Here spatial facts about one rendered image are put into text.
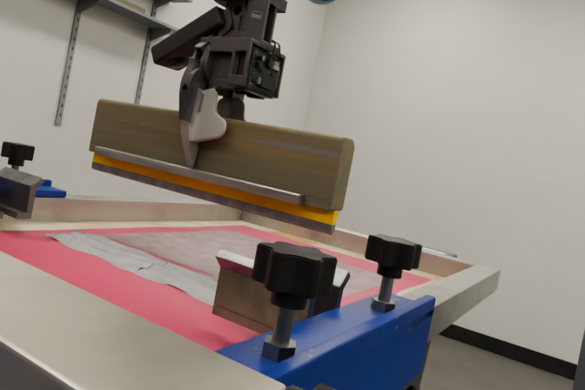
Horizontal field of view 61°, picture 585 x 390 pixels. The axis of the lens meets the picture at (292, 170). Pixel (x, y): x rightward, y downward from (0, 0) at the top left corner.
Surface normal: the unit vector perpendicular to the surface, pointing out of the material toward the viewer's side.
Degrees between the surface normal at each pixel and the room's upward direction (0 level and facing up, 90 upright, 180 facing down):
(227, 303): 90
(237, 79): 90
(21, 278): 0
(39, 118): 90
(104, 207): 90
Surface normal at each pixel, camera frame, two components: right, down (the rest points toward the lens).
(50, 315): 0.18, -0.98
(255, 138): -0.51, -0.07
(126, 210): 0.84, 0.17
